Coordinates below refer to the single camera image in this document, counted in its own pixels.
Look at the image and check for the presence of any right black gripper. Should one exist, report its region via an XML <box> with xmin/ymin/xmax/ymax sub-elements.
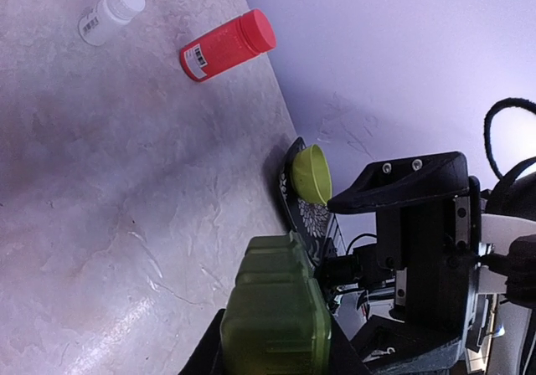
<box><xmin>327</xmin><ymin>152</ymin><xmax>481</xmax><ymax>350</ymax></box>

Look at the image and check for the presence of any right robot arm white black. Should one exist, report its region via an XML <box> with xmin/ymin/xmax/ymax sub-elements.
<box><xmin>322</xmin><ymin>152</ymin><xmax>535</xmax><ymax>374</ymax></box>

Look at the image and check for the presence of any green weekly pill organizer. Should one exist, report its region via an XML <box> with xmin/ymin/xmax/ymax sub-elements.
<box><xmin>220</xmin><ymin>232</ymin><xmax>332</xmax><ymax>374</ymax></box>

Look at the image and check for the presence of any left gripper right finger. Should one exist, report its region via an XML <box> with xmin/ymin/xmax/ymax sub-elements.
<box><xmin>326</xmin><ymin>314</ymin><xmax>372</xmax><ymax>375</ymax></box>

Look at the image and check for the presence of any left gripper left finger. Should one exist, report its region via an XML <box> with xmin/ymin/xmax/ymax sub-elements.
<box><xmin>178</xmin><ymin>309</ymin><xmax>225</xmax><ymax>375</ymax></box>

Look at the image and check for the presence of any red pill bottle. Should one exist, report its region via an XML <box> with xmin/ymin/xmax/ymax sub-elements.
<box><xmin>179</xmin><ymin>9</ymin><xmax>276</xmax><ymax>82</ymax></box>

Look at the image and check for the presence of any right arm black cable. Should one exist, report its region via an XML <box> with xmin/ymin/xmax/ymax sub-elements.
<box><xmin>483</xmin><ymin>96</ymin><xmax>536</xmax><ymax>179</ymax></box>

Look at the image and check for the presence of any white pill bottle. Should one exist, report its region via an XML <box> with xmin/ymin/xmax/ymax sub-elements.
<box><xmin>78</xmin><ymin>0</ymin><xmax>146</xmax><ymax>46</ymax></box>

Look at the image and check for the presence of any lime green bowl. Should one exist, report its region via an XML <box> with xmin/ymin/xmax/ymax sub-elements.
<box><xmin>291</xmin><ymin>144</ymin><xmax>332</xmax><ymax>205</ymax></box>

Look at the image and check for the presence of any black floral square plate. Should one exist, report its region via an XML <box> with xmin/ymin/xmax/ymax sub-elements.
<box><xmin>276</xmin><ymin>137</ymin><xmax>345</xmax><ymax>268</ymax></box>

